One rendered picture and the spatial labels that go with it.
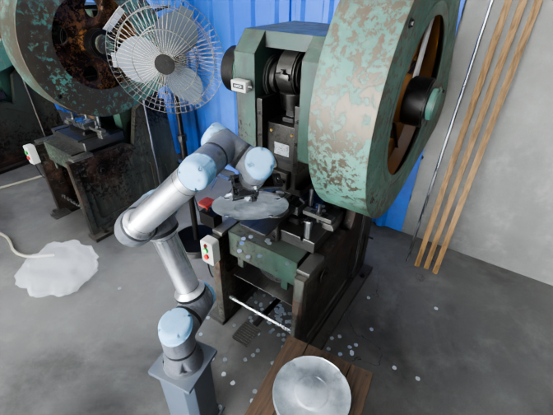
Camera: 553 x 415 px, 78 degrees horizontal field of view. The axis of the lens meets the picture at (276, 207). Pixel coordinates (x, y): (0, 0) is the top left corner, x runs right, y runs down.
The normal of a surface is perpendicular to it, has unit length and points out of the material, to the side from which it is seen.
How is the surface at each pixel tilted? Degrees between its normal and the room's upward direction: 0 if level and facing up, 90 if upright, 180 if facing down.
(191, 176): 90
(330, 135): 92
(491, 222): 90
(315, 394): 0
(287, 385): 0
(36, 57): 90
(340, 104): 80
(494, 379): 0
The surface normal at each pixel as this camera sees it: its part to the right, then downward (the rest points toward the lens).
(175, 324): -0.02, -0.75
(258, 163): 0.23, -0.21
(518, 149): -0.56, 0.46
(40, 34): 0.81, 0.34
